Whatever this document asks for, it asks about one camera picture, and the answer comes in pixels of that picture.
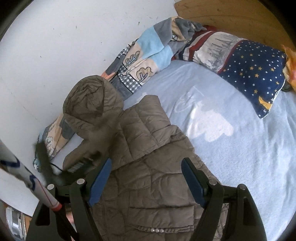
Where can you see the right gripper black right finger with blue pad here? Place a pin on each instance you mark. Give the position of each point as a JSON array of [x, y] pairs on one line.
[[243, 220]]

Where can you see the light blue bed sheet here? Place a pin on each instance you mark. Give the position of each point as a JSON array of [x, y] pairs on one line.
[[231, 140]]

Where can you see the khaki quilted hooded jacket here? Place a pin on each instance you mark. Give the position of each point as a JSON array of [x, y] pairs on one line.
[[146, 196]]

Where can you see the white marker pen red tip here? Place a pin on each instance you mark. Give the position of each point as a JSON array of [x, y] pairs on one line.
[[11, 164]]

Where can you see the navy star patterned pillow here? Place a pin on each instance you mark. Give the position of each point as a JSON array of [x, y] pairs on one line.
[[254, 69]]

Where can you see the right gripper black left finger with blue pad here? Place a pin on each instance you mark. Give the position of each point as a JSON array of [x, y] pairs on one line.
[[74, 220]]

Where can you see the orange yellow cloth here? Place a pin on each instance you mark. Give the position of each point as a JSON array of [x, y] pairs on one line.
[[290, 67]]

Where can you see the patchwork patterned blanket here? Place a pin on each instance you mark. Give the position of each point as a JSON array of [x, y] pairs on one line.
[[138, 62]]

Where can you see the wooden headboard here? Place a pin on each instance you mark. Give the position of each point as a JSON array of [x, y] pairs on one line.
[[247, 19]]

